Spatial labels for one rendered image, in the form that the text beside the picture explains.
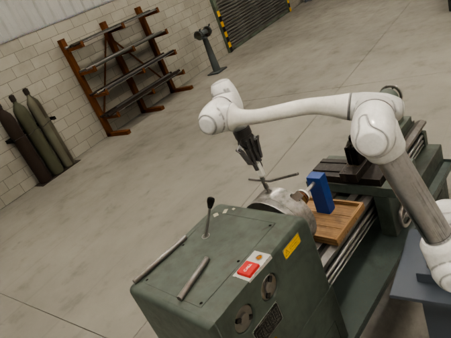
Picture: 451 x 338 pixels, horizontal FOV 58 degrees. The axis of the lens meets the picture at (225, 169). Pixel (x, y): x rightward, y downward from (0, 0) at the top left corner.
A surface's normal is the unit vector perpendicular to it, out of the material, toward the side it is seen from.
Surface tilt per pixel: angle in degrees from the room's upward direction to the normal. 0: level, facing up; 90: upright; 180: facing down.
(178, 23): 90
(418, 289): 0
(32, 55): 90
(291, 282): 90
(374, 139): 85
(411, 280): 0
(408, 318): 0
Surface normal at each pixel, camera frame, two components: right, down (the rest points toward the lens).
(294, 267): 0.71, 0.05
